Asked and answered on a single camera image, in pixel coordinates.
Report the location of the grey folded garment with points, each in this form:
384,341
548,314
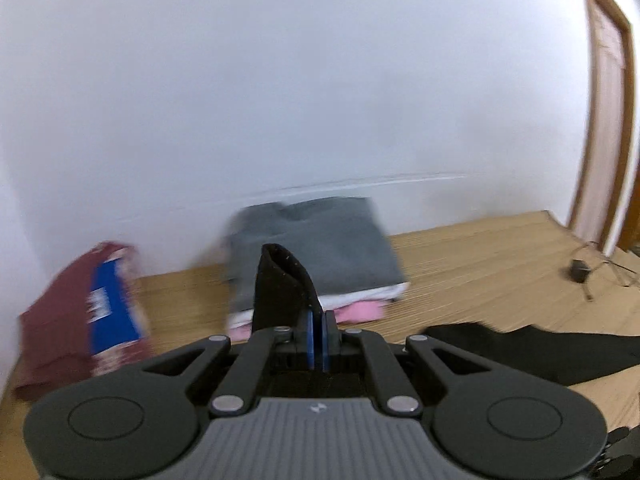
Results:
340,240

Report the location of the black garment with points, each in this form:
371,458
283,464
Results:
280,290

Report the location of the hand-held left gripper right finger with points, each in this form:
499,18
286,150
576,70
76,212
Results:
330,342

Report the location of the white folded garment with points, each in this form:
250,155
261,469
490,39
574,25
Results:
360,296

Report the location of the black power adapter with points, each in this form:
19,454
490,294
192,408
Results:
580,271

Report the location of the pink folded garment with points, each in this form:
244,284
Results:
362,312

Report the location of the wooden door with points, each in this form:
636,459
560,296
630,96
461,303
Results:
607,110

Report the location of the maroon printed garment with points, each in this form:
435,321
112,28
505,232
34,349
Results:
55,320

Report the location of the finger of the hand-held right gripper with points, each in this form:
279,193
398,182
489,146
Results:
622,452

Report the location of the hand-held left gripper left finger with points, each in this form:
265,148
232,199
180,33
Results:
310,342

